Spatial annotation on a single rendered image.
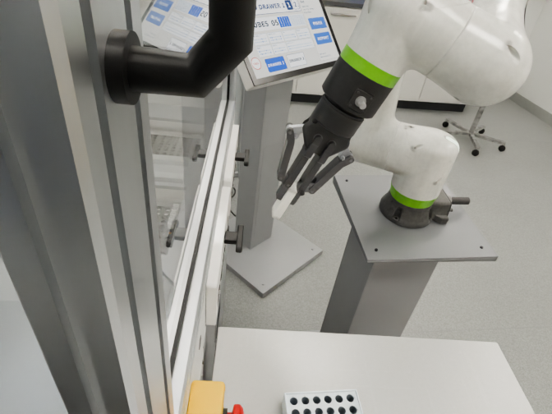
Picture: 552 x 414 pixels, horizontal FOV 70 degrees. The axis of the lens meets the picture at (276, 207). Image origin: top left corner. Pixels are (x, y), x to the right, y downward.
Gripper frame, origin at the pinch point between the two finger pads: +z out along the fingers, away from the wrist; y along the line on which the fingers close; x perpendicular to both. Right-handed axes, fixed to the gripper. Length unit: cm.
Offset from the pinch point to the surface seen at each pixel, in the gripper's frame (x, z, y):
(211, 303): -14.2, 15.6, -6.2
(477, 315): 59, 56, 137
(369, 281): 20, 27, 43
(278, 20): 93, -10, -4
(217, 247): -5.3, 11.4, -7.8
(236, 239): -0.8, 11.8, -4.1
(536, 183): 189, 19, 236
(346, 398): -25.0, 15.7, 18.8
